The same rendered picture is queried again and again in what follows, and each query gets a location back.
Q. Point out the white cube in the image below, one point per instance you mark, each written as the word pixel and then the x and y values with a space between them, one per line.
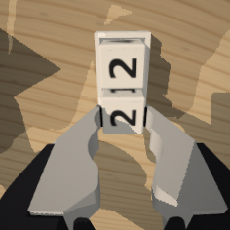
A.
pixel 123 111
pixel 122 63

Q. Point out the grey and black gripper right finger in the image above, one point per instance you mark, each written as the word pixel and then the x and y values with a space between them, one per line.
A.
pixel 189 180

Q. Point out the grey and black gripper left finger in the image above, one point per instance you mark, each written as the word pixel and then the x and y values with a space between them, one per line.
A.
pixel 60 184

